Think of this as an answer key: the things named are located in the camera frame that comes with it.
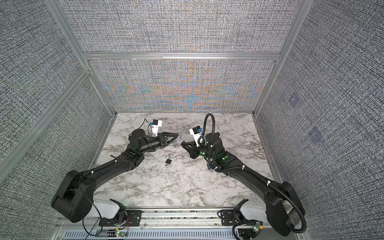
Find aluminium frame back bar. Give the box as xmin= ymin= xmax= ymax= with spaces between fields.
xmin=83 ymin=52 xmax=281 ymax=61

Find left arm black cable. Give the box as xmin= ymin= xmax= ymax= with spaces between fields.
xmin=81 ymin=117 xmax=154 ymax=240

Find aluminium front rail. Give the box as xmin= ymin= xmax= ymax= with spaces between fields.
xmin=53 ymin=207 xmax=310 ymax=240

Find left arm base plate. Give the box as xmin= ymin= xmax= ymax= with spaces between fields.
xmin=99 ymin=210 xmax=143 ymax=228

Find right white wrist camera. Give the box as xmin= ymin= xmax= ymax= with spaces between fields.
xmin=190 ymin=126 xmax=204 ymax=147

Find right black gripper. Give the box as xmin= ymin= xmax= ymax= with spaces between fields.
xmin=182 ymin=140 xmax=217 ymax=162

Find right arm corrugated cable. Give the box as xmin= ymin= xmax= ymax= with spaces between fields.
xmin=202 ymin=112 xmax=307 ymax=234

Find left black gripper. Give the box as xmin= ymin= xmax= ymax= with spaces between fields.
xmin=140 ymin=133 xmax=179 ymax=155

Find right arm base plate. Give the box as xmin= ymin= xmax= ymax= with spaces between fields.
xmin=217 ymin=209 xmax=247 ymax=226

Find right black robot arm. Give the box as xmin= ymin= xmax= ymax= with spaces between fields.
xmin=181 ymin=133 xmax=307 ymax=237

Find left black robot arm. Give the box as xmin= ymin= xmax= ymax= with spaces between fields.
xmin=51 ymin=129 xmax=179 ymax=226

